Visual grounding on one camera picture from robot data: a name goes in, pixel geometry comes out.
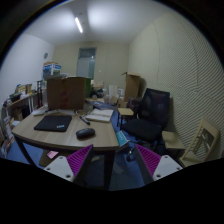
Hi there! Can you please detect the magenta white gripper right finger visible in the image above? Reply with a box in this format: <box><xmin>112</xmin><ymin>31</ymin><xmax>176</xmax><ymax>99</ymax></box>
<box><xmin>134</xmin><ymin>144</ymin><xmax>182</xmax><ymax>181</ymax></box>

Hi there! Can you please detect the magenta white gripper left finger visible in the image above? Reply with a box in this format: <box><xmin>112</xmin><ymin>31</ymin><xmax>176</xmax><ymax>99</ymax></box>
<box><xmin>45</xmin><ymin>145</ymin><xmax>94</xmax><ymax>182</ymax></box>

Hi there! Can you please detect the black computer mouse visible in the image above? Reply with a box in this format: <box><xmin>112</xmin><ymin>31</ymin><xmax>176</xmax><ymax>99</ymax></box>
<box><xmin>76</xmin><ymin>128</ymin><xmax>95</xmax><ymax>139</ymax></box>

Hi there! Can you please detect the black mouse pad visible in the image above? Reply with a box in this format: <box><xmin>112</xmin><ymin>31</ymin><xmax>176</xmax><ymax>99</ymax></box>
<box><xmin>34</xmin><ymin>115</ymin><xmax>72</xmax><ymax>132</ymax></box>

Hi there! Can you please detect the pink sticky note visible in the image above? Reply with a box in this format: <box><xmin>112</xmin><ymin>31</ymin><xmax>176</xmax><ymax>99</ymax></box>
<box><xmin>47</xmin><ymin>151</ymin><xmax>58</xmax><ymax>159</ymax></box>

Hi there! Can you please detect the wooden desk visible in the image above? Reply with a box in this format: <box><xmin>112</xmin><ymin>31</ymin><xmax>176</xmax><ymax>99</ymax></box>
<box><xmin>12</xmin><ymin>115</ymin><xmax>119</xmax><ymax>190</ymax></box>

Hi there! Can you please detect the light wooden chair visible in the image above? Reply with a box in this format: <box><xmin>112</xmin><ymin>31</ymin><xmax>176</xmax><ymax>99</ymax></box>
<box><xmin>162</xmin><ymin>118</ymin><xmax>221</xmax><ymax>167</ymax></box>

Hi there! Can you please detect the black pen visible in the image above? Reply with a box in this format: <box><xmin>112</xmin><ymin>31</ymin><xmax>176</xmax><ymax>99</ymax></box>
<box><xmin>79</xmin><ymin>116</ymin><xmax>90</xmax><ymax>125</ymax></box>

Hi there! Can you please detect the black office chair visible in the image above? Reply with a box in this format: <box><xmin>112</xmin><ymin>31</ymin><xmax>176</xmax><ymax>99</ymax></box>
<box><xmin>121</xmin><ymin>88</ymin><xmax>170</xmax><ymax>144</ymax></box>

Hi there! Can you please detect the open white notebook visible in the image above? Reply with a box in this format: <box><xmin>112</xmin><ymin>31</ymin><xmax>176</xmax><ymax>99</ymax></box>
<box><xmin>85</xmin><ymin>109</ymin><xmax>113</xmax><ymax>122</ymax></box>

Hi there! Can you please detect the small wooden stool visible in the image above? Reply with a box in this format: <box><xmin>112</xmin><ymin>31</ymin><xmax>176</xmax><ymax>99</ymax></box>
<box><xmin>117</xmin><ymin>108</ymin><xmax>134</xmax><ymax>126</ymax></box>

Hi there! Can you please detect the brown cardboard box on table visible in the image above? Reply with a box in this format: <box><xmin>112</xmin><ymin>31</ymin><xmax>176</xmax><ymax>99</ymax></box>
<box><xmin>47</xmin><ymin>77</ymin><xmax>86</xmax><ymax>110</ymax></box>

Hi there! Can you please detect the wooden shelf unit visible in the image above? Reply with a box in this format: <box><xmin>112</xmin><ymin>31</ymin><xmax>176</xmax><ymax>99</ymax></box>
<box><xmin>0</xmin><ymin>81</ymin><xmax>42</xmax><ymax>158</ymax></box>

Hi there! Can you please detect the tall cardboard box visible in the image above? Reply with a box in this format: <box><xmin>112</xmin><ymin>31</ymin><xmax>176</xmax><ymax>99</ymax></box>
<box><xmin>123</xmin><ymin>72</ymin><xmax>141</xmax><ymax>101</ymax></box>

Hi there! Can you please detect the blue white box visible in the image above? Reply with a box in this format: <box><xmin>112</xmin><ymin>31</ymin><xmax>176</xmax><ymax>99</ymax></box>
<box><xmin>43</xmin><ymin>62</ymin><xmax>61</xmax><ymax>78</ymax></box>

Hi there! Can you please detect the grey door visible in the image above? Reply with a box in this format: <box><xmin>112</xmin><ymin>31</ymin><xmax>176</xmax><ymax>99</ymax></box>
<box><xmin>76</xmin><ymin>48</ymin><xmax>96</xmax><ymax>79</ymax></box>

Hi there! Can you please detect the ceiling tube light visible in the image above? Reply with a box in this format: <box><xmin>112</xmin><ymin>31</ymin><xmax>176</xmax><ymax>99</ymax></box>
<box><xmin>75</xmin><ymin>17</ymin><xmax>83</xmax><ymax>33</ymax></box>

